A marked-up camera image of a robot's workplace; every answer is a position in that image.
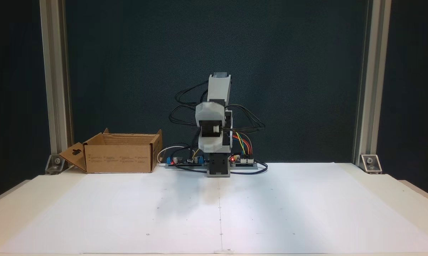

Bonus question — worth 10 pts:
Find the brown cardboard box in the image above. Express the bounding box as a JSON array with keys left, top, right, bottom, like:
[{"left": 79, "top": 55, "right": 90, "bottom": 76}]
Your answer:
[{"left": 59, "top": 129, "right": 163, "bottom": 174}]

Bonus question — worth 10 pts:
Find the circuit board with jumper wires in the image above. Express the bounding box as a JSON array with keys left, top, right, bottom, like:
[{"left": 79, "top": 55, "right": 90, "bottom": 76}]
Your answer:
[{"left": 230, "top": 154, "right": 259, "bottom": 170}]

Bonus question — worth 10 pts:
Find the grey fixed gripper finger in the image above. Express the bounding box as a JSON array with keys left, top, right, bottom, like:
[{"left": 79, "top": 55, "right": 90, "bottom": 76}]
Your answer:
[{"left": 198, "top": 142, "right": 223, "bottom": 154}]

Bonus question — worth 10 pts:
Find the aluminium frame post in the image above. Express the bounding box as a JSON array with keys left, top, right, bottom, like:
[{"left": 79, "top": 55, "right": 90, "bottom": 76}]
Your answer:
[
  {"left": 40, "top": 0, "right": 73, "bottom": 167},
  {"left": 353, "top": 0, "right": 392, "bottom": 167}
]

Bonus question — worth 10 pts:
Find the black servo cable bundle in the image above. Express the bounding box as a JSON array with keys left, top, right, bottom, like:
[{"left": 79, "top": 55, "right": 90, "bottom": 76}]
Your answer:
[
  {"left": 168, "top": 81, "right": 209, "bottom": 126},
  {"left": 225, "top": 103, "right": 266, "bottom": 134}
]

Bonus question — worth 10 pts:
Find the metal corner bracket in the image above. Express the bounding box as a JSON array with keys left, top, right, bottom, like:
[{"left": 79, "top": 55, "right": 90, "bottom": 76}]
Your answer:
[
  {"left": 360, "top": 154, "right": 382, "bottom": 174},
  {"left": 45, "top": 154, "right": 66, "bottom": 175}
]

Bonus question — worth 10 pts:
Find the circuit board with blue parts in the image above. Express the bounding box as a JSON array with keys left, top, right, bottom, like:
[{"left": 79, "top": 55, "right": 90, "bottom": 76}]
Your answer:
[{"left": 164, "top": 155, "right": 208, "bottom": 169}]

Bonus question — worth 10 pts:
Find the white cable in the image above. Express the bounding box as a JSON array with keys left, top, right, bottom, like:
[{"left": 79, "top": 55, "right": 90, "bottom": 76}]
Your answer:
[{"left": 157, "top": 145, "right": 190, "bottom": 164}]

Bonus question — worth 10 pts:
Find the coloured jumper wire bundle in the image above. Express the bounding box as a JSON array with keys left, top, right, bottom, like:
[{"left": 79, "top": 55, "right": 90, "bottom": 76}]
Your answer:
[{"left": 232, "top": 132, "right": 253, "bottom": 157}]

